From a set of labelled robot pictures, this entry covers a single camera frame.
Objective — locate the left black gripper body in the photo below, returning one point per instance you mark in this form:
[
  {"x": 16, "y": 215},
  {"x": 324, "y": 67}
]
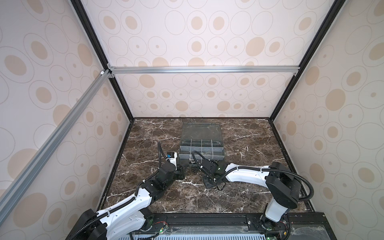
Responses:
[{"x": 178, "y": 174}]

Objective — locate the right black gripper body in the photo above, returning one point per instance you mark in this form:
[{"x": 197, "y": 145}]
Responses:
[{"x": 208, "y": 182}]

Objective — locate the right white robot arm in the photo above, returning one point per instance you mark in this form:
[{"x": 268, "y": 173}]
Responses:
[{"x": 284, "y": 185}]

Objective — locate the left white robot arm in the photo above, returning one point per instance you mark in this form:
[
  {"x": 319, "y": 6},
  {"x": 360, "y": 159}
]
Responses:
[{"x": 130, "y": 214}]

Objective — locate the clear plastic organizer box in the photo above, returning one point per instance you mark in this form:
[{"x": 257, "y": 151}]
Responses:
[{"x": 205, "y": 138}]

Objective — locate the black base frame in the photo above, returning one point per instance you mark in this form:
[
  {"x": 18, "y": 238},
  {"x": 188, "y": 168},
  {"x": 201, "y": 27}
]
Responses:
[{"x": 148, "y": 226}]

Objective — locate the horizontal aluminium rail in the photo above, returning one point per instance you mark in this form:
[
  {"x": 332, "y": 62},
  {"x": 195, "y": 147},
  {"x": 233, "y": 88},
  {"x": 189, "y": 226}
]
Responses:
[{"x": 204, "y": 70}]

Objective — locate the diagonal aluminium rail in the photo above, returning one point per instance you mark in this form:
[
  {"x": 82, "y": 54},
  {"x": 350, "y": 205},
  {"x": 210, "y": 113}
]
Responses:
[{"x": 20, "y": 185}]

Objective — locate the left black corner post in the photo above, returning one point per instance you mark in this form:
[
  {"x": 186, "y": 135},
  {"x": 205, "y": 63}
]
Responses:
[{"x": 96, "y": 44}]

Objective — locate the black corner post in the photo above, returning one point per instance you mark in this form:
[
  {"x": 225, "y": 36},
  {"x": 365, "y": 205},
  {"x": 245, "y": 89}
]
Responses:
[
  {"x": 96, "y": 44},
  {"x": 313, "y": 47}
]

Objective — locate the right black corner post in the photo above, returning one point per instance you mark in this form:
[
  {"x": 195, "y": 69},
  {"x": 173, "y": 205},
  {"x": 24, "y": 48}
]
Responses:
[{"x": 313, "y": 47}]

